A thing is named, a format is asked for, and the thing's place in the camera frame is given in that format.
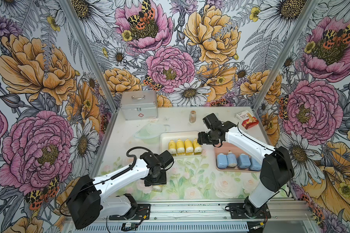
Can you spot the yellow sharpener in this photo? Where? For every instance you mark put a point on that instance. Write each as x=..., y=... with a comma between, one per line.
x=189, y=149
x=158, y=188
x=172, y=147
x=180, y=147
x=197, y=147

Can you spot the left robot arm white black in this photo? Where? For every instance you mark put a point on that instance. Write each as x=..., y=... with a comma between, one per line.
x=88, y=200

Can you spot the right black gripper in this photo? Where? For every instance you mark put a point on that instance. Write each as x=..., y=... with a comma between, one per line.
x=201, y=139

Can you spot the red white cardboard box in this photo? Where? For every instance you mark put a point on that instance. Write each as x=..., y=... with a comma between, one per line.
x=248, y=120

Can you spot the aluminium corner post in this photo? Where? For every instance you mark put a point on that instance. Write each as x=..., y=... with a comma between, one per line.
x=301, y=24
x=78, y=31

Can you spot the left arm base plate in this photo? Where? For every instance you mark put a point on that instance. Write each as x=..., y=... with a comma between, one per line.
x=138, y=212

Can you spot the left aluminium corner post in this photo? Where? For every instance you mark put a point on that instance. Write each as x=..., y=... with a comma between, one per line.
x=78, y=31

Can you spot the blue sharpener with white nozzle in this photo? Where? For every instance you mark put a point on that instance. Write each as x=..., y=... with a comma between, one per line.
x=231, y=160

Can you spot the silver aluminium first aid case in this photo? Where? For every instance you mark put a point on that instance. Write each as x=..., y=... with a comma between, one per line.
x=138, y=105

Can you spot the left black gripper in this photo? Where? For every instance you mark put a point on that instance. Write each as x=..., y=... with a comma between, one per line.
x=161, y=180

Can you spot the white rectangular tray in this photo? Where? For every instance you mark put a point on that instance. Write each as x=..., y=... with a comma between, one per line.
x=165, y=138

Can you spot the aluminium front rail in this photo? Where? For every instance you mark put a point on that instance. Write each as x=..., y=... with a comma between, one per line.
x=212, y=210

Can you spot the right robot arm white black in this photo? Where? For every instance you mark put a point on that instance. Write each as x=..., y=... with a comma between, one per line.
x=276, y=171

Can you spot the right aluminium corner post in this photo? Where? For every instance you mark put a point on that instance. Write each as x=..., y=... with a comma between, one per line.
x=301, y=24

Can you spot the pink rectangular tray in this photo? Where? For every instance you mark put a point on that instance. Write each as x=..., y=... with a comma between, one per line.
x=225, y=149

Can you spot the white vented cable duct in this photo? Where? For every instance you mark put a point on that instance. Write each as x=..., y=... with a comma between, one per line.
x=171, y=227

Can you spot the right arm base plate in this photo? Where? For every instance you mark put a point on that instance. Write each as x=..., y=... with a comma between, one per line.
x=236, y=211

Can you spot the small glass bottle brown cap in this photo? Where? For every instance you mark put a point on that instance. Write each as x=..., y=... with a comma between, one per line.
x=192, y=116

